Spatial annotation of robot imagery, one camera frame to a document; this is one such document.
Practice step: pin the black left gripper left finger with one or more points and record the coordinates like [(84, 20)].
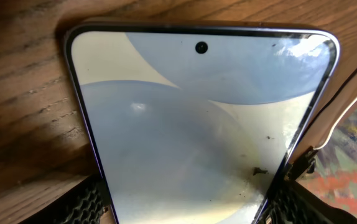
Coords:
[(85, 203)]

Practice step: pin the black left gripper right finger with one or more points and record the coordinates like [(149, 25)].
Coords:
[(289, 202)]

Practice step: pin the blue Samsung Galaxy smartphone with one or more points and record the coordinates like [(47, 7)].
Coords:
[(195, 123)]

